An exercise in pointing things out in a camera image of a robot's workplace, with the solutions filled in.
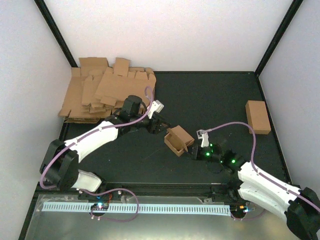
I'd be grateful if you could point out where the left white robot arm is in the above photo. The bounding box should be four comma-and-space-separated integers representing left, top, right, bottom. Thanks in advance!
39, 95, 170, 200

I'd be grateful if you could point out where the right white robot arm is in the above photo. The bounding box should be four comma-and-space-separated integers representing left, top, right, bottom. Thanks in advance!
188, 143, 320, 240

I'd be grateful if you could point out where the folded brown cardboard box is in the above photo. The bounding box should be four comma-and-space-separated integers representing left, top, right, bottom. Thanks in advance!
245, 100, 271, 135

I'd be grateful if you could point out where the stack of flat cardboard blanks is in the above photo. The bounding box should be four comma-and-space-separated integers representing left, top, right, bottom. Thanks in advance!
58, 57, 156, 124

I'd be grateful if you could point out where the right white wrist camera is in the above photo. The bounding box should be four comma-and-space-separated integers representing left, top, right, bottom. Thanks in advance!
196, 129, 210, 148

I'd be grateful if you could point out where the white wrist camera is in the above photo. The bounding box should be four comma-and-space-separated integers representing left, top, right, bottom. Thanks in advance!
147, 100, 164, 119
196, 129, 210, 148

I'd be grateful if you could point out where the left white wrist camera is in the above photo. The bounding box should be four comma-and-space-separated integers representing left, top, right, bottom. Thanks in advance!
147, 100, 164, 119

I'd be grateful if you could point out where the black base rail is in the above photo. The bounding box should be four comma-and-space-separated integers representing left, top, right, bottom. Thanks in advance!
93, 182, 245, 203

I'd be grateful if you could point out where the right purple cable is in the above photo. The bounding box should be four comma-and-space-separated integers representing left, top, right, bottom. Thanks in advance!
206, 121, 320, 222

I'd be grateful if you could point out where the purple cable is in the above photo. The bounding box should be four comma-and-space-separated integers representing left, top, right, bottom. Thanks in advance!
39, 85, 140, 223
206, 121, 320, 222

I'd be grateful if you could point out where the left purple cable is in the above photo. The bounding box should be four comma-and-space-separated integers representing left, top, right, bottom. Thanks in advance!
39, 85, 140, 223

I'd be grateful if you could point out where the light blue slotted cable duct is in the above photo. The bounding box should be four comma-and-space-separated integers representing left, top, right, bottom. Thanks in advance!
40, 202, 231, 217

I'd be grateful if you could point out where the metal base plate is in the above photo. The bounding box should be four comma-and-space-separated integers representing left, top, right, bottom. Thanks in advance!
19, 194, 295, 240

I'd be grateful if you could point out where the left black frame post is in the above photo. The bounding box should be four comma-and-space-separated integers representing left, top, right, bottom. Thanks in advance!
34, 0, 78, 68

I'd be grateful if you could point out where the black frame post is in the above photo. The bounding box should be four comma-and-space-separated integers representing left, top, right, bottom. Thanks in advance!
254, 0, 304, 77
34, 0, 78, 68

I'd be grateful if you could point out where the right black frame post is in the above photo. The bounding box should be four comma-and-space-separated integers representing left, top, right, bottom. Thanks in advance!
254, 0, 304, 77

